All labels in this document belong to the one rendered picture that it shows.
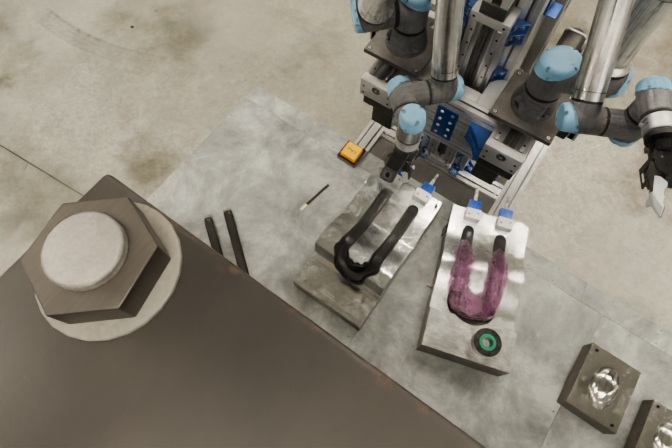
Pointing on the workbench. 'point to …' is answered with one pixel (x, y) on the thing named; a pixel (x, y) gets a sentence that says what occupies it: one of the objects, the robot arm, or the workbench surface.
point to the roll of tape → (489, 342)
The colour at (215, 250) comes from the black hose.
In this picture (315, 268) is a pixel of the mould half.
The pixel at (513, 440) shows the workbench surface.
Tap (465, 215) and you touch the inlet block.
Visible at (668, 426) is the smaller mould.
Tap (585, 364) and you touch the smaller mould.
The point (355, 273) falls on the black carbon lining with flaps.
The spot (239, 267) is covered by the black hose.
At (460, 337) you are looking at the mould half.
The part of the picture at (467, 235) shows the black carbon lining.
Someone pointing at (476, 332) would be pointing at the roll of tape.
